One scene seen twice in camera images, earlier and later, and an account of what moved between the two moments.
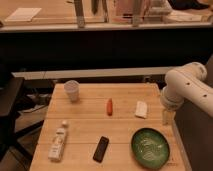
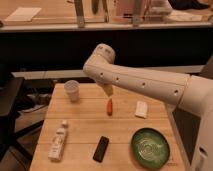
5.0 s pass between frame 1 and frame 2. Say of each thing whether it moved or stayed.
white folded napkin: stayed
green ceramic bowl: stayed
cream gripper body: moved
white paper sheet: stayed
